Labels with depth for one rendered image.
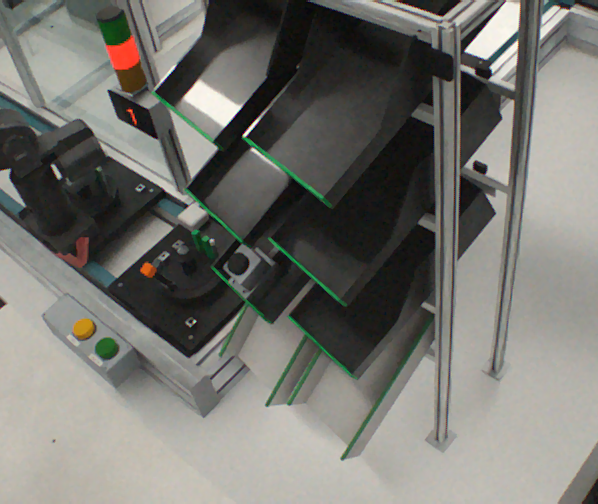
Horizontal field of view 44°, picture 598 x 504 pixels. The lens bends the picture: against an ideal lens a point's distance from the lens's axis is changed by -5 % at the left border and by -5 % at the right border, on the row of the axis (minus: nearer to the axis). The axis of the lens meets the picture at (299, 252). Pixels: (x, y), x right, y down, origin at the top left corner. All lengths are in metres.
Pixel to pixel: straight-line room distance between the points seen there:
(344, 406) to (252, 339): 0.20
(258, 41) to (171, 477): 0.78
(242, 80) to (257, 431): 0.69
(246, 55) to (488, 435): 0.76
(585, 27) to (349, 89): 1.33
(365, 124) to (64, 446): 0.91
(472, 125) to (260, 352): 0.57
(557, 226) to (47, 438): 1.09
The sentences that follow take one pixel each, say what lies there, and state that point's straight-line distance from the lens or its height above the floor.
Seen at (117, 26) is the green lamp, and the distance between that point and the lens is 1.32.
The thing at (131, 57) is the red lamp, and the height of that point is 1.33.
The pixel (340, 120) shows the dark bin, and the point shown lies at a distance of 0.78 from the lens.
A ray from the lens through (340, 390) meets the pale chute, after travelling 1.17.
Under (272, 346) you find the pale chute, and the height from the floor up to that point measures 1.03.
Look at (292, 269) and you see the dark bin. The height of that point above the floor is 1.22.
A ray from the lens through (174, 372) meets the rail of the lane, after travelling 1.33.
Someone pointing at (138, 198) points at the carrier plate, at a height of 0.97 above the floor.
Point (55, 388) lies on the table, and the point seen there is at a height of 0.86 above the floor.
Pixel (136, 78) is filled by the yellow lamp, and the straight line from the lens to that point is 1.38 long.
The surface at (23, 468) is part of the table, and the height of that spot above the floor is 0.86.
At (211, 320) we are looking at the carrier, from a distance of 1.36.
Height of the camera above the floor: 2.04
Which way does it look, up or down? 49 degrees down
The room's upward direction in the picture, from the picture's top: 12 degrees counter-clockwise
